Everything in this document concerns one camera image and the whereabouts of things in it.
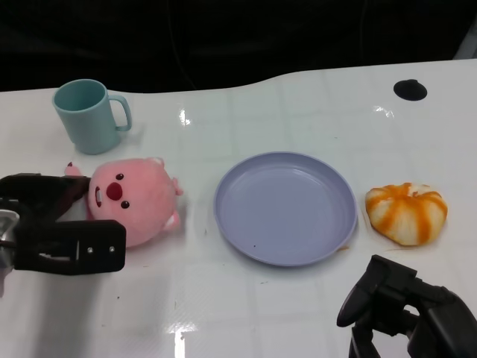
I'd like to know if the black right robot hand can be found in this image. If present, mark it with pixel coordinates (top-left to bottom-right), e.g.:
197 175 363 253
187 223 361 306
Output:
336 254 477 358

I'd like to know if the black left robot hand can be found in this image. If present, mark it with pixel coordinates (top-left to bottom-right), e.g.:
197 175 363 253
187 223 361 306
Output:
0 172 127 277

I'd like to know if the pink plush beaver doll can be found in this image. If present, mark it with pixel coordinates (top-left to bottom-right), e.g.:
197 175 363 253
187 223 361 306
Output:
63 156 185 249

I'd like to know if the lavender plastic plate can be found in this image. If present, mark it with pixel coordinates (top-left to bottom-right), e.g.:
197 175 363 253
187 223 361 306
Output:
212 150 359 269

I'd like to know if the orange striped steamed bun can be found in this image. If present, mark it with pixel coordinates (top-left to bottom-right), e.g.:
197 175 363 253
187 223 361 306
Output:
364 182 449 248

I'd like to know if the teal plastic mug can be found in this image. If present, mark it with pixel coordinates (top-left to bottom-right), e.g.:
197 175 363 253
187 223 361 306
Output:
51 78 133 156

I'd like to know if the black round table grommet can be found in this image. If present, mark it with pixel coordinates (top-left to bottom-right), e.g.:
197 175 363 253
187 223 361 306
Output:
393 78 429 101

